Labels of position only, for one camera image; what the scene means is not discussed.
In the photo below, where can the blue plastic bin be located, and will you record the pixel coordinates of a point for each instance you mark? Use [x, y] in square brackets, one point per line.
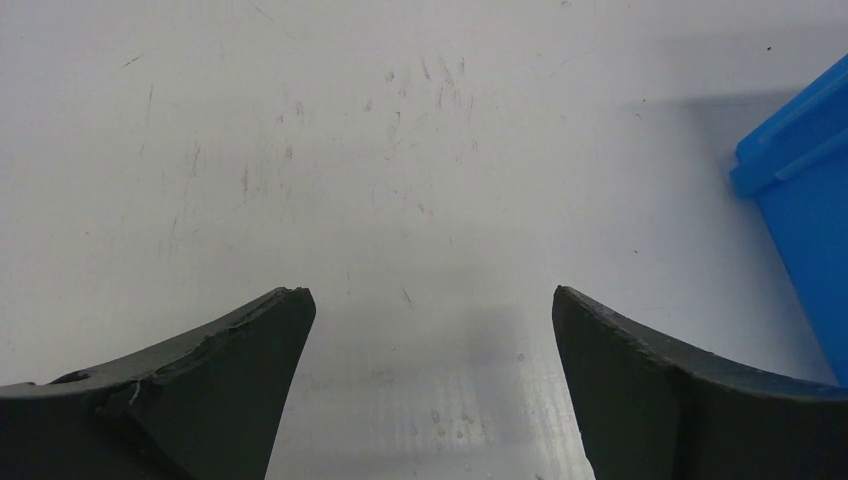
[794, 165]

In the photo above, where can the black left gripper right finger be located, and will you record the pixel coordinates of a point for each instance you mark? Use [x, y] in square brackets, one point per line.
[649, 406]

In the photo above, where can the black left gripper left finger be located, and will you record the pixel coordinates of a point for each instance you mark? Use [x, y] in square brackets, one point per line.
[205, 404]

